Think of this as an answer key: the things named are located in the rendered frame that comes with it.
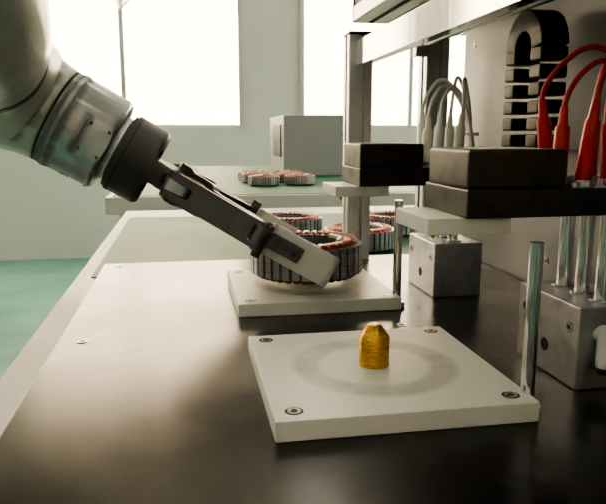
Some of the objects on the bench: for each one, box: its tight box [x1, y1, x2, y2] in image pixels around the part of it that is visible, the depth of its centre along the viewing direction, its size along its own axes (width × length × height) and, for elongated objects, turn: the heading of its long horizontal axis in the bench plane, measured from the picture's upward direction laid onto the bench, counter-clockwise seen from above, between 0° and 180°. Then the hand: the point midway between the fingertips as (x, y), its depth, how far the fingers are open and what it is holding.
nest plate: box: [227, 268, 401, 317], centre depth 66 cm, size 15×15×1 cm
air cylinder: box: [517, 280, 606, 390], centre depth 45 cm, size 5×8×6 cm
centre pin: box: [359, 323, 390, 370], centre depth 42 cm, size 2×2×3 cm
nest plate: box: [248, 326, 540, 443], centre depth 43 cm, size 15×15×1 cm
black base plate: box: [0, 254, 606, 504], centre depth 55 cm, size 47×64×2 cm
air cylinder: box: [408, 233, 482, 298], centre depth 68 cm, size 5×8×6 cm
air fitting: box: [593, 325, 606, 376], centre depth 40 cm, size 1×1×3 cm
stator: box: [250, 230, 362, 284], centre depth 66 cm, size 11×11×4 cm
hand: (302, 252), depth 65 cm, fingers closed on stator, 11 cm apart
